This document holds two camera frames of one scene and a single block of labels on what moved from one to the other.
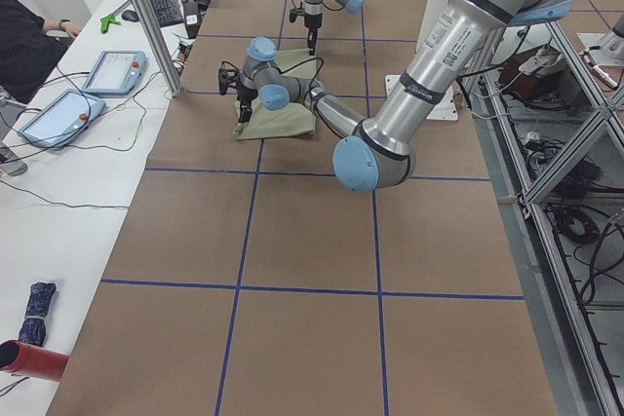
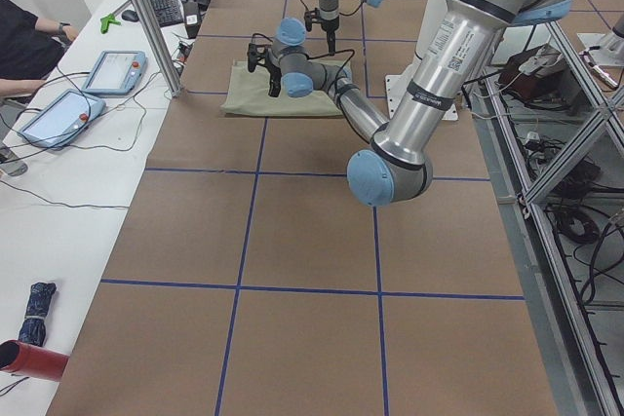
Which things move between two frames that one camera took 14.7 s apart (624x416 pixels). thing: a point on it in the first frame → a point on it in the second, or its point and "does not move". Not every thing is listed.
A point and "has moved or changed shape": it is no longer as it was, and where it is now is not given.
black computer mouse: (131, 16) does not move
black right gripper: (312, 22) → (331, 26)
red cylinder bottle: (33, 360) does not move
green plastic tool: (105, 21) does not move
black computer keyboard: (166, 5) does not move
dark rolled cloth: (33, 329) does not move
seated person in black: (28, 50) does not move
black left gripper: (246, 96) → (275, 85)
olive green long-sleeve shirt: (297, 119) has moved or changed shape
